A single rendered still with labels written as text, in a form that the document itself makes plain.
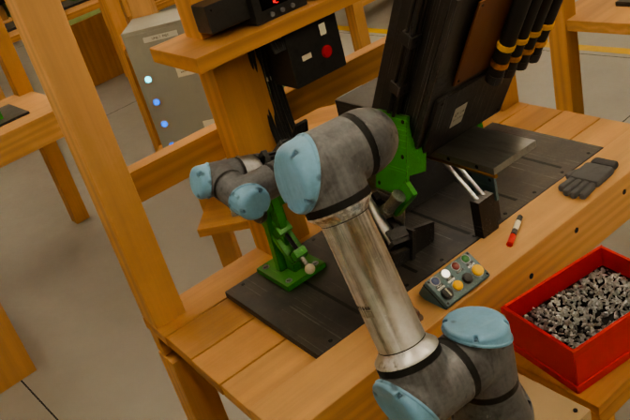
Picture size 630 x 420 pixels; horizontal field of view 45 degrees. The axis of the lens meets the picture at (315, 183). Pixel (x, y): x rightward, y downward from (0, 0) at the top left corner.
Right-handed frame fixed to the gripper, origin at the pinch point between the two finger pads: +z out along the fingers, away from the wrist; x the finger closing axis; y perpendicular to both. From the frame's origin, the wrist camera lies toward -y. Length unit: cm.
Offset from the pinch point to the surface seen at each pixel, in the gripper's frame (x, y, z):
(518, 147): -18.3, 19.6, 40.5
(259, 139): 18.7, -19.2, -0.9
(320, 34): 30.9, 7.8, 12.5
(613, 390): -76, 21, 22
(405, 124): -1.9, 12.6, 17.9
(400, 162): -8.0, 4.3, 18.0
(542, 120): 2, -13, 100
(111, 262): 85, -253, 31
